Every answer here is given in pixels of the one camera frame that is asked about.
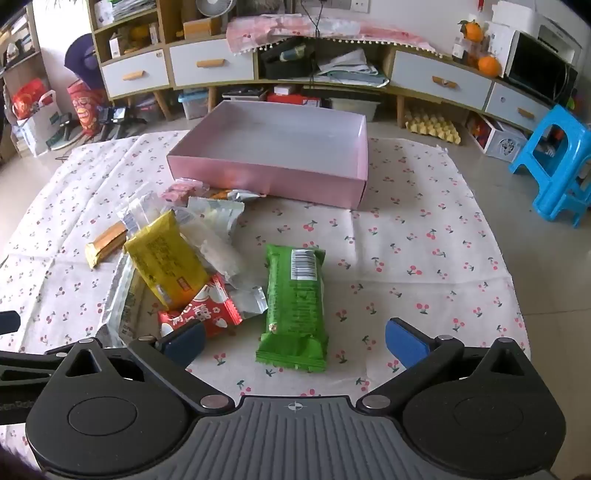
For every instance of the small silver snack packet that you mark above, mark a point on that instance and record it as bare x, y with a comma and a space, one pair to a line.
249, 302

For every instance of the pink cardboard box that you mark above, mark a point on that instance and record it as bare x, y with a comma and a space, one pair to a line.
286, 138

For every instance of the red cardboard box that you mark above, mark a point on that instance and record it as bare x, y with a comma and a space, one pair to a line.
291, 99

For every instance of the black handheld device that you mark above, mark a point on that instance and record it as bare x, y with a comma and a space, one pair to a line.
120, 117

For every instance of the large clear storage bin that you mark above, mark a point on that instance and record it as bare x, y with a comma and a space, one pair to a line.
351, 108

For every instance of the yellow egg tray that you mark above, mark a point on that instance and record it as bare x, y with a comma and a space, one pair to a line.
434, 128

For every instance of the black bag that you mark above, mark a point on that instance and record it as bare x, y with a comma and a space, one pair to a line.
281, 69

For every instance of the yellow snack packet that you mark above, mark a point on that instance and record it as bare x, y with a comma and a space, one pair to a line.
164, 258

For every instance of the stack of documents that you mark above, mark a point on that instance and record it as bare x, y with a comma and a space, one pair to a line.
129, 9

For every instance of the white printed crate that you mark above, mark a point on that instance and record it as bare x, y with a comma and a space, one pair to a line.
501, 143

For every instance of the blue plastic stool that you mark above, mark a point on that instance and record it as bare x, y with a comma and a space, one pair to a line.
554, 134

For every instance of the white and green snack packet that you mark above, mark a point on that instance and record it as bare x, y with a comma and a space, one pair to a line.
217, 212

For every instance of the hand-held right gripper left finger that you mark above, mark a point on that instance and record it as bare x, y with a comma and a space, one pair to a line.
184, 341

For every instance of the pink snack packet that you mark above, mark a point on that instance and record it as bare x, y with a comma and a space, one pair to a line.
184, 191

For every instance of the wooden tv cabinet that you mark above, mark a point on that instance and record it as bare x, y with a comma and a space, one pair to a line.
164, 27

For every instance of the pile of papers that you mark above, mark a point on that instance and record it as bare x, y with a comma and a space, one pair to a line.
351, 67

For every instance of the red snack packet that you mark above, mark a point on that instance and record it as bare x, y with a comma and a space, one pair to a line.
207, 307

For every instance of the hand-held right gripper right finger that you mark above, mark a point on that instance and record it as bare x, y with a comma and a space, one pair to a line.
406, 344

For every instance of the blue lidded storage bin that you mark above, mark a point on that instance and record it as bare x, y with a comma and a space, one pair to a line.
194, 106

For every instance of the large silver snack packet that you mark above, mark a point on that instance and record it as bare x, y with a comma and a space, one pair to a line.
122, 300

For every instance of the white foam box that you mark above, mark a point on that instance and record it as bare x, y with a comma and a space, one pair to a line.
512, 21

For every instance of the gold snack bar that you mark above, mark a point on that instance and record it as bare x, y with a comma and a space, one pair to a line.
105, 244

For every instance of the white desk fan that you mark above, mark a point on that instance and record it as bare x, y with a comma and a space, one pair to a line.
214, 7

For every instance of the brown cardboard box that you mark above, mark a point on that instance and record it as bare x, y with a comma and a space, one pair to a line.
201, 27

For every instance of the red printed bag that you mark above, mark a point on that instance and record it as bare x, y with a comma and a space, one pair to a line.
85, 110

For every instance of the white microwave oven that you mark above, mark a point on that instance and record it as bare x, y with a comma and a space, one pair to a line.
540, 69

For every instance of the orange fruit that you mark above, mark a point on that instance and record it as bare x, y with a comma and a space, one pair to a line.
473, 31
489, 67

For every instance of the white wall socket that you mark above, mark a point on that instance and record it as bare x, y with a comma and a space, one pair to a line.
359, 5

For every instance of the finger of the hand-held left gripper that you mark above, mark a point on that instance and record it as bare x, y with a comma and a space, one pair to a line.
23, 362
9, 323

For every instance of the white cabinet drawer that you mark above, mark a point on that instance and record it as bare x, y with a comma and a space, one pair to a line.
517, 108
212, 64
438, 81
134, 74

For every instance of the cherry print cloth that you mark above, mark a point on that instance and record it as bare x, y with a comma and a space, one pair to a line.
392, 258

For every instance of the silver and orange snack packet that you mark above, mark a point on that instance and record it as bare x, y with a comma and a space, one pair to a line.
240, 194

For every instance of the clear plastic snack packet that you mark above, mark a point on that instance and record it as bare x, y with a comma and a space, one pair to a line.
138, 210

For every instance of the white shopping bag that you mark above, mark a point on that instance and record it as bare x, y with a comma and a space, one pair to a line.
39, 124

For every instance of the pink tasselled cloth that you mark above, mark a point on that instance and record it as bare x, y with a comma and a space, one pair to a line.
351, 30

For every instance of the black lidded storage bin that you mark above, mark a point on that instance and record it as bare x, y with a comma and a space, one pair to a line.
244, 96

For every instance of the framed picture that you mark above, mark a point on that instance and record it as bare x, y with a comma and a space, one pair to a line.
268, 5

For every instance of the small white box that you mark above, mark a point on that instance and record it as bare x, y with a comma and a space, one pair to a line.
115, 47

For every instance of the wooden side shelf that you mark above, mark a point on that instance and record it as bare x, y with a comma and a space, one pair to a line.
25, 69

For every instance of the blue green bottle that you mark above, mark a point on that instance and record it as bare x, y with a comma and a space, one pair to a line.
291, 53

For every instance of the purple fabric object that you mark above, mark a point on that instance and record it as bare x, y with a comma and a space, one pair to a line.
83, 60

